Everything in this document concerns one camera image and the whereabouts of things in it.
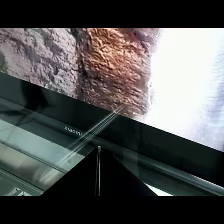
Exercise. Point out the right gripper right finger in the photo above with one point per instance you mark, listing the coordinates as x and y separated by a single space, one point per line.
116 180

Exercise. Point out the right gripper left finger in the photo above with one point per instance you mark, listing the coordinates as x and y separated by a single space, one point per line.
81 180

